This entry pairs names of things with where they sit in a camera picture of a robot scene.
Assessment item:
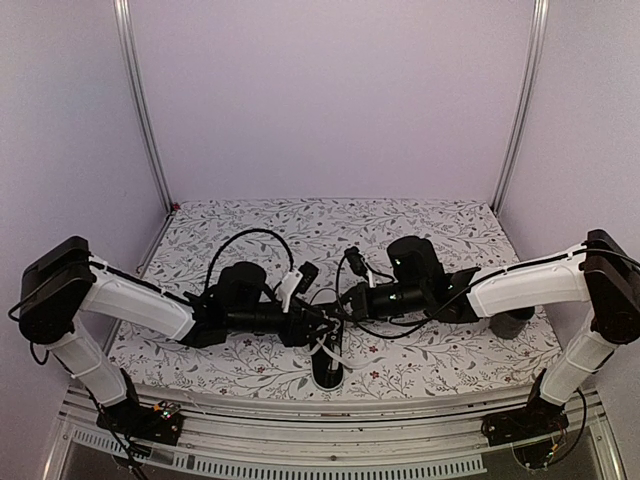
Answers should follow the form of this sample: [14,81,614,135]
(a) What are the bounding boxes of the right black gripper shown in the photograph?
[325,281,429,325]

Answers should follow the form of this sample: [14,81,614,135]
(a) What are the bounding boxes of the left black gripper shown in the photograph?
[227,296,336,347]

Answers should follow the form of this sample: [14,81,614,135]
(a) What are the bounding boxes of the black white canvas sneaker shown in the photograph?
[296,287,372,392]

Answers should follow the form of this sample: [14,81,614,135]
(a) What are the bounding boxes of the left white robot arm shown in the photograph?
[8,236,336,434]

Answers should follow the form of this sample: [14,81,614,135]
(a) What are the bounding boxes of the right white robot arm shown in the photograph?
[335,229,639,436]

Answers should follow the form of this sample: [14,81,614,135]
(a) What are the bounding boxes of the floral patterned table mat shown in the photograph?
[108,199,561,401]

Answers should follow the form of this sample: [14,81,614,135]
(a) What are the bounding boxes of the grey metal mug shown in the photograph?
[489,309,534,340]

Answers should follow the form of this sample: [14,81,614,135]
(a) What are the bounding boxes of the right black looped cable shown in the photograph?
[335,254,446,341]

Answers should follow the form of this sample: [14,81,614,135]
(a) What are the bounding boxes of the black looped cable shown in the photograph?
[335,254,446,341]
[207,228,295,296]

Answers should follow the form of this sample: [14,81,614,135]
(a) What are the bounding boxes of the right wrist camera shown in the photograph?
[344,246,377,288]

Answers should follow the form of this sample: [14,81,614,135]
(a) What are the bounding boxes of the left black looped cable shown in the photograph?
[207,228,295,296]

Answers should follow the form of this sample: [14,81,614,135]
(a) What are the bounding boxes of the front aluminium rail frame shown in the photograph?
[42,384,626,480]

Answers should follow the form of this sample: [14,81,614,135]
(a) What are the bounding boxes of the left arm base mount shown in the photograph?
[96,398,185,446]

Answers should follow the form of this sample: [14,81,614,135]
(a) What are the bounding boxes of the right aluminium frame post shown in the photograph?
[491,0,550,217]

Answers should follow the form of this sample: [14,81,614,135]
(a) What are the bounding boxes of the aluminium frame post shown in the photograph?
[491,0,550,217]
[113,0,174,214]

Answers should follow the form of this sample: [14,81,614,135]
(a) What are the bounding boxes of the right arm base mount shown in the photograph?
[481,398,569,446]

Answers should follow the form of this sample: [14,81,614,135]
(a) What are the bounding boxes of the left aluminium frame post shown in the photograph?
[113,0,174,214]

